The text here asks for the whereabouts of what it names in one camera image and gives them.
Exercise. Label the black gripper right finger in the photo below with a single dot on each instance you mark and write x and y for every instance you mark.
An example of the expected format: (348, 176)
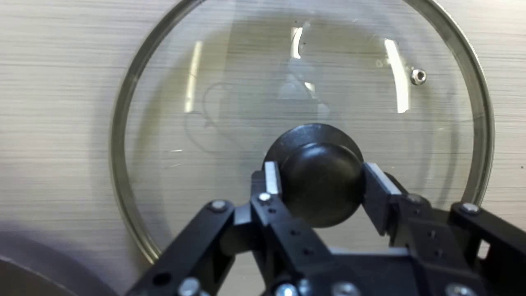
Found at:
(438, 231)

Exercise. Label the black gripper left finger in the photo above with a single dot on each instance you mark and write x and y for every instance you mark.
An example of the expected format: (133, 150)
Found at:
(274, 231)

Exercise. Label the glass lid with black knob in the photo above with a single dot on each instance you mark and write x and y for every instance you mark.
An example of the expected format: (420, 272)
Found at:
(322, 181)

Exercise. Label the black cooking pot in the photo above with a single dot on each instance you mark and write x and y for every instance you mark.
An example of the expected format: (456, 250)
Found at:
(39, 273)

